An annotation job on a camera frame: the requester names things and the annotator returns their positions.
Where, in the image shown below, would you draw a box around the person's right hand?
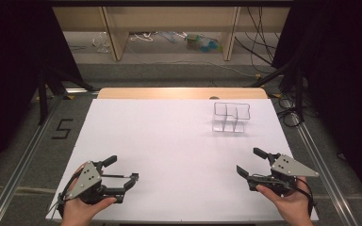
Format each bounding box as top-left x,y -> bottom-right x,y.
255,176 -> 315,226

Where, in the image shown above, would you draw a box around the black tripod stand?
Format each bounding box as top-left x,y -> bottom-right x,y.
37,66 -> 96,126
250,59 -> 306,123

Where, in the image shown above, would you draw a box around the white cord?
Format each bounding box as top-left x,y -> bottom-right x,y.
129,32 -> 158,43

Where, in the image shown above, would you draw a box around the black curtain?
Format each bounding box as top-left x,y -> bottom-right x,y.
0,0 -> 84,182
271,0 -> 362,208

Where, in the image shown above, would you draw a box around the wooden shelf unit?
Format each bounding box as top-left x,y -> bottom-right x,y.
51,6 -> 291,62

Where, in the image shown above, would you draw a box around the clear plastic bag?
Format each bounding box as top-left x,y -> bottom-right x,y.
91,32 -> 111,54

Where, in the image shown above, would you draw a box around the clear plastic pen organizer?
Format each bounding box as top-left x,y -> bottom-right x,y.
211,102 -> 252,134

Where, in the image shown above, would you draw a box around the white table cover sheet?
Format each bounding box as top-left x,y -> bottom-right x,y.
44,98 -> 321,223

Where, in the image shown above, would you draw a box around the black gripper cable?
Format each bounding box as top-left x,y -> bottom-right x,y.
291,177 -> 319,218
46,176 -> 77,221

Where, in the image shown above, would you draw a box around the black pen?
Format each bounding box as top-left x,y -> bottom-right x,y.
101,173 -> 133,180

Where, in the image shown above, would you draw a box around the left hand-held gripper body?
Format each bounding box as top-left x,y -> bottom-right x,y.
66,160 -> 130,205

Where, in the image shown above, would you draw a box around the metal floor rail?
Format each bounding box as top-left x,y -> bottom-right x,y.
0,88 -> 91,226
281,97 -> 362,226

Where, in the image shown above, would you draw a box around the black hanging cables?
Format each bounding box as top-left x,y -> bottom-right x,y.
234,6 -> 281,75

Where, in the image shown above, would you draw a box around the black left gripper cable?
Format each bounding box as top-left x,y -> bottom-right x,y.
46,176 -> 77,221

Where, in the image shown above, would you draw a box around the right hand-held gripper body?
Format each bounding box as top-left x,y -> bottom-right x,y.
246,152 -> 321,198

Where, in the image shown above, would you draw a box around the black coiled floor cable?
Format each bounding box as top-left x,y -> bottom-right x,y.
276,99 -> 304,128

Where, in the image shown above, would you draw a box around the wooden table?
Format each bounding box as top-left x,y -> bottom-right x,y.
96,87 -> 269,101

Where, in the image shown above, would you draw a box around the person's left hand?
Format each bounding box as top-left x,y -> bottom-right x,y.
60,162 -> 118,226

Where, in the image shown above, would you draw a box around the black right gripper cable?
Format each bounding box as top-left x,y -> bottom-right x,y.
291,177 -> 319,218

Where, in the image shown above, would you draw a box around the colourful plastic bag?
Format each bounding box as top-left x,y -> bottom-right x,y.
184,33 -> 223,54

